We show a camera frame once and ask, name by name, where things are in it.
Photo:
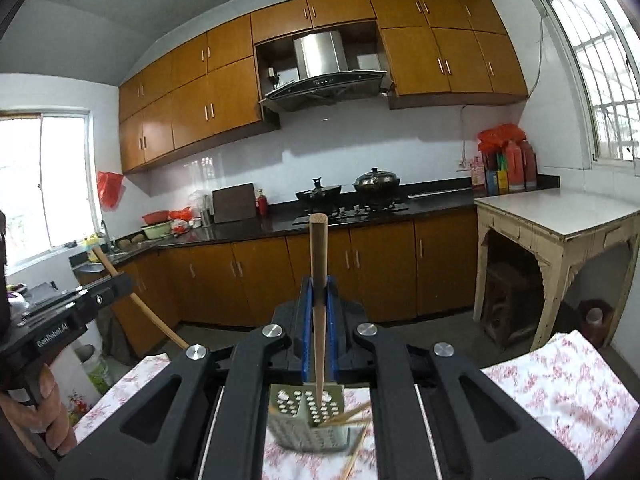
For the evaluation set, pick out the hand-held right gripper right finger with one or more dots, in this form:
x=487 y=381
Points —
x=329 y=345

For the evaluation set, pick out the brown base cabinets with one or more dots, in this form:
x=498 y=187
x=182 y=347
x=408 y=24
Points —
x=380 y=270

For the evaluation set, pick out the worn white side table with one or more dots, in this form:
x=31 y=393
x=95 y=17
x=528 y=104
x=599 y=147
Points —
x=560 y=215

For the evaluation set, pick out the pale green basin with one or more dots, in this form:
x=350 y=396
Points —
x=156 y=231

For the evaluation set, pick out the dark wooden stool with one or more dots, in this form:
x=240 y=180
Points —
x=510 y=305

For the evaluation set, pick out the hanging red plastic bag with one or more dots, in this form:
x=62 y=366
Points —
x=110 y=190

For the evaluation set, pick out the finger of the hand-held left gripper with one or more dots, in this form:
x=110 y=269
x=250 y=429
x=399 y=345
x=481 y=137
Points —
x=107 y=296

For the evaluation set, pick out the red floral tablecloth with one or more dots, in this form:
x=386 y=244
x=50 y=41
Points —
x=550 y=385

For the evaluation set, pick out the sink faucet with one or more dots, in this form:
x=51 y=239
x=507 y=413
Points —
x=107 y=237

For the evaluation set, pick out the black gas stove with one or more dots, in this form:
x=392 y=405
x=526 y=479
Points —
x=350 y=214

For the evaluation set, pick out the pink bottle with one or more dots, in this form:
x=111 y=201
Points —
x=478 y=177

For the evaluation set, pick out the white bucket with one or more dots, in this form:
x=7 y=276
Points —
x=95 y=367

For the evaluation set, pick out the plastic oil jug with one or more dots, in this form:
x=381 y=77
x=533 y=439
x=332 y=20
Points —
x=597 y=325

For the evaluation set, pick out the sliding window over sink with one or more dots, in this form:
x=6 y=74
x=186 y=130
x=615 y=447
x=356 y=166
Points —
x=45 y=185

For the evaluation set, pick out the red thermos flask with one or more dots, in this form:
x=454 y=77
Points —
x=529 y=166
x=512 y=167

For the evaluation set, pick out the small red bottle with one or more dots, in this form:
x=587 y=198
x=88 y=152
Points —
x=262 y=205

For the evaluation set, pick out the black kitchen countertop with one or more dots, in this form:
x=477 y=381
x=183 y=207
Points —
x=440 y=200

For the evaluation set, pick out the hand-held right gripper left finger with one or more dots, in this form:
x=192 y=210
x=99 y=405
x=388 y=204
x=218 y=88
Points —
x=306 y=330

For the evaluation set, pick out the steel range hood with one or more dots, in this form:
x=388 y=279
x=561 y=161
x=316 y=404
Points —
x=325 y=75

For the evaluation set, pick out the colourful small boxes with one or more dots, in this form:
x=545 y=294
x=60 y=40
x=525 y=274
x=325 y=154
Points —
x=497 y=180

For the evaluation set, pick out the brown upper cabinets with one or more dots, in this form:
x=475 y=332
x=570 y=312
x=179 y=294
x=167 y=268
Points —
x=210 y=100

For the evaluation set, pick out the barred window with white frame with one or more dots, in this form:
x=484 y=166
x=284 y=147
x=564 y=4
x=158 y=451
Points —
x=600 y=70

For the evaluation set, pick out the person's left hand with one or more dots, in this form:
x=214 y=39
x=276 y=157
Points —
x=47 y=425

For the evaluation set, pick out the green perforated utensil holder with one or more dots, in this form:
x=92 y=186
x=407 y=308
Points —
x=300 y=420

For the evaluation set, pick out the black wok with lid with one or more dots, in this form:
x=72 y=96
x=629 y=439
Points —
x=376 y=184

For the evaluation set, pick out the red basin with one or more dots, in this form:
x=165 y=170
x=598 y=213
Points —
x=156 y=217

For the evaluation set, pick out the dark brown cutting board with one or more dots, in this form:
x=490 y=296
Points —
x=234 y=204

